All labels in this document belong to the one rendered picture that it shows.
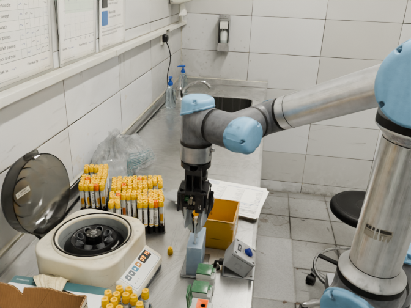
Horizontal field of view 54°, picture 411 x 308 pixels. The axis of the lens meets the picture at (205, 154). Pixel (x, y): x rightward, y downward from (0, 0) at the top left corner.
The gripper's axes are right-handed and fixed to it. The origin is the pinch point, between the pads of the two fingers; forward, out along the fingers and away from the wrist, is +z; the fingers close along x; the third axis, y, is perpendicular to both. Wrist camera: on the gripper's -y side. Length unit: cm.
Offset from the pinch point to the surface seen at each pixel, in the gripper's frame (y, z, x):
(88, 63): -50, -31, -46
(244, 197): -42.9, 13.6, 12.2
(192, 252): 2.0, 6.4, -0.2
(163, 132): -108, 15, -32
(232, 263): 0.0, 10.4, 10.3
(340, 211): -81, 38, 58
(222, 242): -11.8, 12.5, 6.8
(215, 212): -24.8, 10.4, 3.3
